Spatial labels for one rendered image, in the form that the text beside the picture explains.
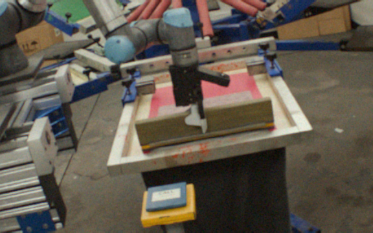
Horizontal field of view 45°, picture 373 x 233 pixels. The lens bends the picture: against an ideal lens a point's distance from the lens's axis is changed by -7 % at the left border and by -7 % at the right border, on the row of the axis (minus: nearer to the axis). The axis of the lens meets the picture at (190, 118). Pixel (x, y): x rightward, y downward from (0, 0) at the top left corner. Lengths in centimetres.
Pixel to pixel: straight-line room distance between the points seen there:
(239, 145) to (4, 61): 77
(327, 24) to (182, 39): 491
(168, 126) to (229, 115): 18
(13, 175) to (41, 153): 9
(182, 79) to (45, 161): 49
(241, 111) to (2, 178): 70
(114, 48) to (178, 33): 18
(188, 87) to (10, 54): 59
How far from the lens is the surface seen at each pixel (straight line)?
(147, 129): 141
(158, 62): 207
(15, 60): 156
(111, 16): 124
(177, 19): 128
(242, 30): 246
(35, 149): 106
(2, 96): 157
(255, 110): 140
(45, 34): 578
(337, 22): 617
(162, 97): 186
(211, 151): 131
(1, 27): 154
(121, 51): 121
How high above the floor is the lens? 157
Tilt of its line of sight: 23 degrees down
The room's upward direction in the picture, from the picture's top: 12 degrees counter-clockwise
